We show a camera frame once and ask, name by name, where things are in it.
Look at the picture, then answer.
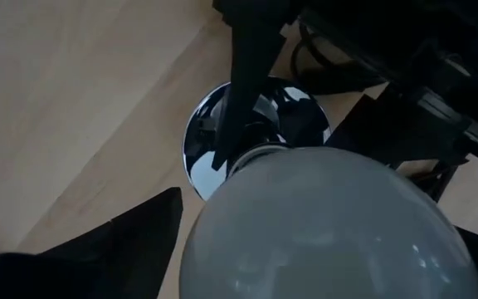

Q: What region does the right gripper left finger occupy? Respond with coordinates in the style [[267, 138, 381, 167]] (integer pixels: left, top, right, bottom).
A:
[[0, 186, 184, 299]]

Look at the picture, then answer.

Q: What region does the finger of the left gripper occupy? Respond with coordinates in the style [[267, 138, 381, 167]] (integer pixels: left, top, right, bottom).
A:
[[212, 20, 288, 171], [325, 85, 471, 167]]

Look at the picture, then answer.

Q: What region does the white lightbulb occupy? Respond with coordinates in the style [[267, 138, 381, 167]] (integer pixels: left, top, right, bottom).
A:
[[179, 145, 478, 299]]

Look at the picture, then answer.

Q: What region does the black lamp power cord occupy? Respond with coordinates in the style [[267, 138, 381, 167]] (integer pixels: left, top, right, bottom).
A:
[[290, 20, 385, 96]]

